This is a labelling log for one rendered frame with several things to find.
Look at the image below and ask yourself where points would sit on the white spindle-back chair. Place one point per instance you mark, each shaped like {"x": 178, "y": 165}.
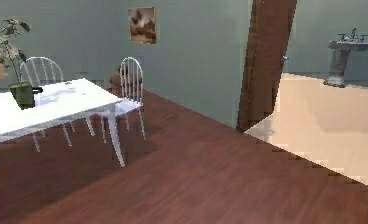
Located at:
{"x": 42, "y": 71}
{"x": 132, "y": 100}

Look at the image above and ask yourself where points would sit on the brown wooden room door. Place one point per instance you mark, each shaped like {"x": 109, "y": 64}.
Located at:
{"x": 263, "y": 66}

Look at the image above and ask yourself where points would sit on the framed brown landscape picture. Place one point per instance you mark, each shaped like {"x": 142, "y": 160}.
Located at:
{"x": 142, "y": 25}

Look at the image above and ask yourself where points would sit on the white dining table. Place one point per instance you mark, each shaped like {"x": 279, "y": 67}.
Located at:
{"x": 65, "y": 103}

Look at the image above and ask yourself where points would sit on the small black object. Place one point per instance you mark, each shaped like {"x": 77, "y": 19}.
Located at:
{"x": 37, "y": 90}

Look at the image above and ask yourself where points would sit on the house plant in green pot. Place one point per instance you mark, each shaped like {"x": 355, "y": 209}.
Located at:
{"x": 21, "y": 93}

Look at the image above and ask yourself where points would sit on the grey pedestal sink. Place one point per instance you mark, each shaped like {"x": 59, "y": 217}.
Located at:
{"x": 342, "y": 53}

